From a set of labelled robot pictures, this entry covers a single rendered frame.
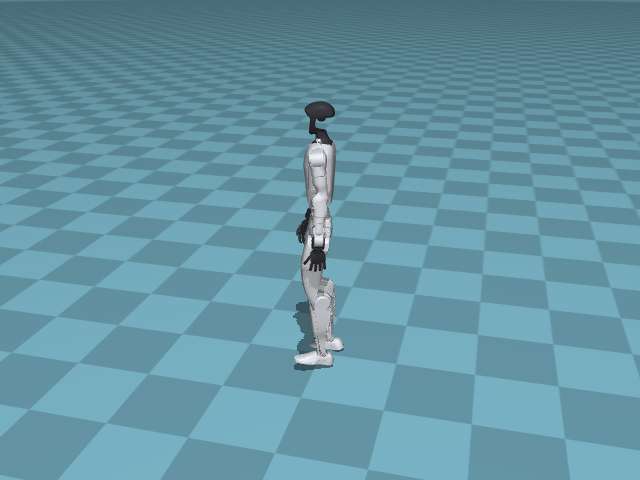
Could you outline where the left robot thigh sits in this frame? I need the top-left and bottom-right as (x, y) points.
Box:
(301, 232), (331, 308)

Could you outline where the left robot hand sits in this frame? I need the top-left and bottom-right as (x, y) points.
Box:
(304, 237), (326, 272)

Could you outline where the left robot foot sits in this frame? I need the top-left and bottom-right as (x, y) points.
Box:
(294, 350), (333, 365)

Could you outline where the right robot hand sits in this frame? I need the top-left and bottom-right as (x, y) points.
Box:
(296, 208), (311, 244)

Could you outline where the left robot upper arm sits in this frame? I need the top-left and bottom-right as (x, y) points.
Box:
(308, 149), (328, 207)

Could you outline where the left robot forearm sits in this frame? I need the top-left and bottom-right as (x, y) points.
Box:
(312, 195), (327, 247)

